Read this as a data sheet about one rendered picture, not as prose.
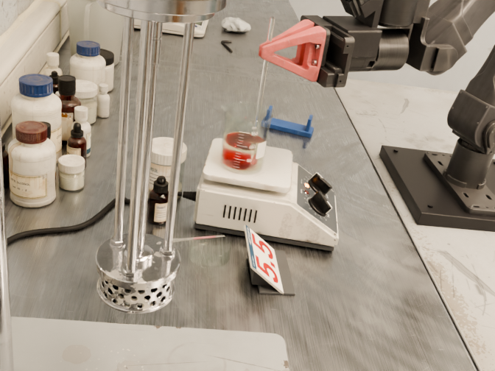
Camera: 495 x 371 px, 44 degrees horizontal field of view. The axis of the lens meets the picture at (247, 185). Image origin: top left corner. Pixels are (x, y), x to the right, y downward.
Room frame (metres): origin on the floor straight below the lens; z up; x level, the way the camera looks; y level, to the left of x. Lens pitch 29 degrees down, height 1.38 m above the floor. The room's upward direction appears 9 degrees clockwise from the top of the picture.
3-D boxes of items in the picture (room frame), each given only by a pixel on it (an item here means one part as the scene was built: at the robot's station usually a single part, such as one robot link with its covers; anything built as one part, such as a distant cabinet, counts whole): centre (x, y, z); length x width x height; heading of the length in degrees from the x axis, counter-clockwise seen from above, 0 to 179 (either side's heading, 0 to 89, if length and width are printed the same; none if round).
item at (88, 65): (1.08, 0.33, 0.96); 0.06 x 0.06 x 0.11
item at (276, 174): (0.77, 0.00, 0.98); 0.12 x 0.12 x 0.01; 0
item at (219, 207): (0.77, -0.02, 0.94); 0.22 x 0.13 x 0.08; 90
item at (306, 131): (1.11, -0.06, 0.92); 0.10 x 0.03 x 0.04; 80
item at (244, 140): (0.76, 0.02, 1.03); 0.07 x 0.06 x 0.08; 95
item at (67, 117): (0.91, 0.31, 0.95); 0.04 x 0.04 x 0.11
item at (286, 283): (0.64, -0.04, 0.92); 0.09 x 0.06 x 0.04; 10
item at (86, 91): (1.00, 0.31, 0.93); 0.06 x 0.06 x 0.07
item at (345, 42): (0.80, -0.09, 1.16); 0.10 x 0.07 x 0.07; 27
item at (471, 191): (0.95, -0.36, 0.96); 0.20 x 0.07 x 0.08; 11
